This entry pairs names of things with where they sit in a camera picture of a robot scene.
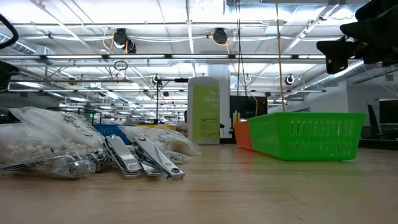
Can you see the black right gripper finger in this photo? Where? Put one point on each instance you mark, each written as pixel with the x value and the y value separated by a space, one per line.
pixel 360 31
pixel 337 54

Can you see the clear bag of cotton balls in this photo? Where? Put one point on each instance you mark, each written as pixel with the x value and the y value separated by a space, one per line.
pixel 46 130
pixel 174 140

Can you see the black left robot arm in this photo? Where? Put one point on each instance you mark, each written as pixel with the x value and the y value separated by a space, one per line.
pixel 7 74

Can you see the green plastic basket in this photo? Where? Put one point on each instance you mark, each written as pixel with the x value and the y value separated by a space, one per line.
pixel 311 116

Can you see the black monitor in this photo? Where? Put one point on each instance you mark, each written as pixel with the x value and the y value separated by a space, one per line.
pixel 248 105
pixel 388 112

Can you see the orange plastic basket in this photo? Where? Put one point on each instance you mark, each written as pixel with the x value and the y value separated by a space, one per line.
pixel 244 137

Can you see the white wipes canister green label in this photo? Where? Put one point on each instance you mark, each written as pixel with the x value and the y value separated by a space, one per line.
pixel 203 109

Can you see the black boom stand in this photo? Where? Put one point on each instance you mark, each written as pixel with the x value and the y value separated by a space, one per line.
pixel 182 80

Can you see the yellow plastic basket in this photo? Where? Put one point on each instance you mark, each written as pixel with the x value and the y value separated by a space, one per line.
pixel 146 126

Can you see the blue plastic basket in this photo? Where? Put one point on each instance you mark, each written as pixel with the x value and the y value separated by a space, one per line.
pixel 109 130

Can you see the clear bag of metal tools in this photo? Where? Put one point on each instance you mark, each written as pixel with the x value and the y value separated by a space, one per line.
pixel 62 165

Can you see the silver ventilation duct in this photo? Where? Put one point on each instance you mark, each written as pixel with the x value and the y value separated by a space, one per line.
pixel 335 77

